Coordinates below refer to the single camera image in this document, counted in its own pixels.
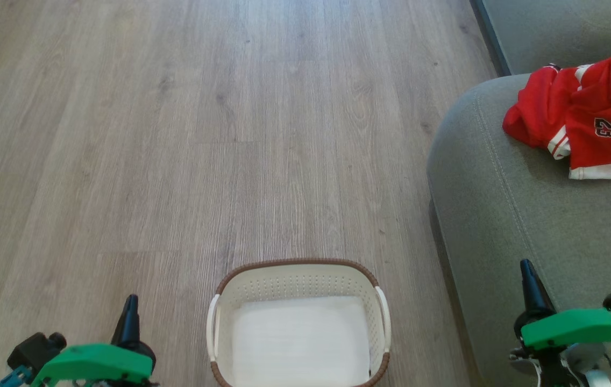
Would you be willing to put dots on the red and white sports jersey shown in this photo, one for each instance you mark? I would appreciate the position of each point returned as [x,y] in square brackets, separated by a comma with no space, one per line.
[601,107]

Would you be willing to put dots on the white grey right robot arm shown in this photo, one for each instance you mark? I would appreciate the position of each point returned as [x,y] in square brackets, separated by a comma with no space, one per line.
[569,368]

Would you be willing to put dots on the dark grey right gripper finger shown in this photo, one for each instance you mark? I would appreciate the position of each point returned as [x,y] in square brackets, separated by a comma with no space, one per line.
[532,295]

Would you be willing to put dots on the grey fabric sofa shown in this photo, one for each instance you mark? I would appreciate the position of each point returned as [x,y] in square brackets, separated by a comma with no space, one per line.
[542,231]

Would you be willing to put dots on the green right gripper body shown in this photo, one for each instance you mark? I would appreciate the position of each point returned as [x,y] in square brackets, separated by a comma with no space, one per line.
[574,325]

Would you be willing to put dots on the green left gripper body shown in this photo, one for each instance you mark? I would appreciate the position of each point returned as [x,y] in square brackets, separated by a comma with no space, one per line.
[96,363]

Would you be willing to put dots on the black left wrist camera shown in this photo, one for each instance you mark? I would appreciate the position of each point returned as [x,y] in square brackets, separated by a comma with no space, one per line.
[36,349]

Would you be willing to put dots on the cream plastic laundry basket brown rim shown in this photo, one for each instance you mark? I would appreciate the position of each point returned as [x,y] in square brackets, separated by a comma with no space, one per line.
[300,328]

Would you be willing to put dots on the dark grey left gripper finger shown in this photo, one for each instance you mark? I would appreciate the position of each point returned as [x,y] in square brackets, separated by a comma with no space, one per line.
[129,328]

